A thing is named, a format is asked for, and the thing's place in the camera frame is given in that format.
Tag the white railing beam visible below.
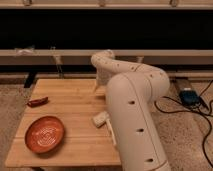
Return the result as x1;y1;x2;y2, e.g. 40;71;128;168
0;49;213;67

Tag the red chili pepper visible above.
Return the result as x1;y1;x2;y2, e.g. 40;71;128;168
27;97;48;107

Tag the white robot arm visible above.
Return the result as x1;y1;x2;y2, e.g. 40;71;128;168
91;50;171;171

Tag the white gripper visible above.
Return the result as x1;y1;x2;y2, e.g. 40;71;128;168
93;69;109;93

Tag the black cable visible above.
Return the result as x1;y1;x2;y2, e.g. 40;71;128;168
153;79;213;169

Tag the black table leg bracket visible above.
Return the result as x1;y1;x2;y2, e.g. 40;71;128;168
24;72;37;88

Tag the wooden table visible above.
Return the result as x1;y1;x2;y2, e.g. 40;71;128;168
5;79;120;168

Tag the orange ceramic bowl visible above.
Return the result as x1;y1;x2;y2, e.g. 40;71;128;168
25;116;65;154

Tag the blue power adapter box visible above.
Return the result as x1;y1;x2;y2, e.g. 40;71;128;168
179;90;199;106

